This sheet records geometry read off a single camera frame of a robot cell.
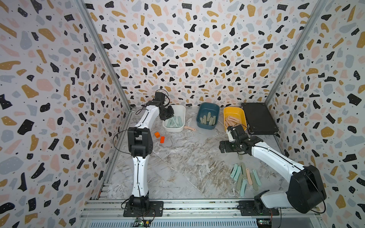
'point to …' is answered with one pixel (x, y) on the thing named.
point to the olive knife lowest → (239, 182)
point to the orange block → (162, 140)
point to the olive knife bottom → (244, 170)
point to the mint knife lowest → (242, 191)
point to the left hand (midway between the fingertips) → (175, 114)
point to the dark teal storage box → (203, 109)
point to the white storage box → (179, 110)
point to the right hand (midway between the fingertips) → (226, 146)
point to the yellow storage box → (233, 116)
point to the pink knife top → (188, 128)
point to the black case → (259, 119)
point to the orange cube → (157, 135)
